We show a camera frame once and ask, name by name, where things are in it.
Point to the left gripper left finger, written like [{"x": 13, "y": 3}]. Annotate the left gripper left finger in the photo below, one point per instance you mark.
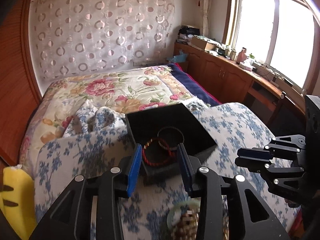
[{"x": 133, "y": 170}]

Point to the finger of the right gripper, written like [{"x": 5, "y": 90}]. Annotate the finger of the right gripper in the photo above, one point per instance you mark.
[
  {"x": 257, "y": 153},
  {"x": 252, "y": 164}
]

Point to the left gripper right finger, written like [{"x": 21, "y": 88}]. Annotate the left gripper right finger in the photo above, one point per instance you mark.
[{"x": 188, "y": 167}]

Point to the black open jewelry box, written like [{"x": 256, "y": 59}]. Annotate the black open jewelry box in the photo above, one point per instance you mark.
[{"x": 160, "y": 130}]

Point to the green jade bangle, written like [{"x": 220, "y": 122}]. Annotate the green jade bangle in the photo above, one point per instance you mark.
[{"x": 179, "y": 209}]

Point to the blue floral white cushion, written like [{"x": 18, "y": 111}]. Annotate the blue floral white cushion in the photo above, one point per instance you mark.
[{"x": 92, "y": 140}]

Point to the wooden side cabinet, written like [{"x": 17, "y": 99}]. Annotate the wooden side cabinet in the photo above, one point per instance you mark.
[{"x": 227, "y": 82}]

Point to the navy blue blanket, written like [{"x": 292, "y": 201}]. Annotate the navy blue blanket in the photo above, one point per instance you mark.
[{"x": 191, "y": 85}]

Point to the colourful floral quilt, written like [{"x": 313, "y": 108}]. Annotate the colourful floral quilt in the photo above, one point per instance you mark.
[{"x": 124, "y": 92}]

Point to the tissue pack on counter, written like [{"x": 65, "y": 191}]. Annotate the tissue pack on counter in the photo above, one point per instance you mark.
[{"x": 246, "y": 66}]

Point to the pink bottle on sill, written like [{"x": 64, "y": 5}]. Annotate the pink bottle on sill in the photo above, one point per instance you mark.
[{"x": 241, "y": 57}]

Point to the teal cloth by bed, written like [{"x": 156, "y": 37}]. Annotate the teal cloth by bed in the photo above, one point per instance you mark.
[{"x": 180, "y": 58}]

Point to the cardboard box on cabinet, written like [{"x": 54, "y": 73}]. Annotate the cardboard box on cabinet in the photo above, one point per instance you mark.
[{"x": 202, "y": 44}]

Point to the yellow plush toy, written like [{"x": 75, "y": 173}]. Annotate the yellow plush toy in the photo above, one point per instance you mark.
[{"x": 17, "y": 200}]

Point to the pink circle patterned curtain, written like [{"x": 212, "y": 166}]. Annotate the pink circle patterned curtain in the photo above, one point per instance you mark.
[{"x": 78, "y": 37}]

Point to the beige side curtain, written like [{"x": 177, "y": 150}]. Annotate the beige side curtain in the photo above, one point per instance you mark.
[{"x": 204, "y": 11}]

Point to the window with wooden frame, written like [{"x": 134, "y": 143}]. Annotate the window with wooden frame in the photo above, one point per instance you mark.
[{"x": 231, "y": 25}]

